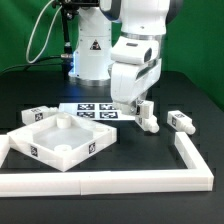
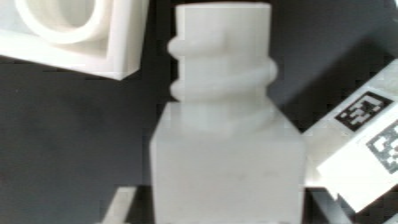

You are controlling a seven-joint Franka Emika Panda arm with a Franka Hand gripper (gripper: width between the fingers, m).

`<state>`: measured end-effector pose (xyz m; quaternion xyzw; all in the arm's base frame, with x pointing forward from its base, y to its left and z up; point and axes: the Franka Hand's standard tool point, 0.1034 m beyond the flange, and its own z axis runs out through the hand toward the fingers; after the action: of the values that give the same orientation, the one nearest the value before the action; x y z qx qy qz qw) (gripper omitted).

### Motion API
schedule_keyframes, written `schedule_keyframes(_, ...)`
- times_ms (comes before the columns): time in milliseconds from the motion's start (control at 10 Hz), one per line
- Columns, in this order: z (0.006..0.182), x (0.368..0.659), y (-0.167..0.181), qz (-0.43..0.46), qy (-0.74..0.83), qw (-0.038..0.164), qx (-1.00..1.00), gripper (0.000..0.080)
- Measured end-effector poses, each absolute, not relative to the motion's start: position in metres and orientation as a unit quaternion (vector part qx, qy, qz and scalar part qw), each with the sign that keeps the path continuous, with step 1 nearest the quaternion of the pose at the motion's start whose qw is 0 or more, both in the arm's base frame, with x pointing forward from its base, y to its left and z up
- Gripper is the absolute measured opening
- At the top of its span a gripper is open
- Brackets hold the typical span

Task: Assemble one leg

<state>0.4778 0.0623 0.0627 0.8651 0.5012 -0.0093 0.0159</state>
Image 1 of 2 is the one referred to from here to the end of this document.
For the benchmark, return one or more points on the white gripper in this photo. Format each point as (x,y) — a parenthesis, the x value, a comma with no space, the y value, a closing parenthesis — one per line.
(130,83)

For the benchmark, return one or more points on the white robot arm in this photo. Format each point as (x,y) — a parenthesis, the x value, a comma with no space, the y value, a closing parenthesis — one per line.
(100,28)

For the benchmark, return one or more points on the paper sheet with AprilTags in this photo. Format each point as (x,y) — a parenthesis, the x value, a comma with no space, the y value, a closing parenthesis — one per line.
(94,111)

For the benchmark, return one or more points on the white U-shaped obstacle fence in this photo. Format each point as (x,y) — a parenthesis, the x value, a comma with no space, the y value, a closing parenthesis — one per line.
(196,177)

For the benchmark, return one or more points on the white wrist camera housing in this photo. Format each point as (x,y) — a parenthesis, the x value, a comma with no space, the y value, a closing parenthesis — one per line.
(131,51)

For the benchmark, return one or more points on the black camera stand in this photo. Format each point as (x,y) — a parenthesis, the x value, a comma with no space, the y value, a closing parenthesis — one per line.
(68,10)

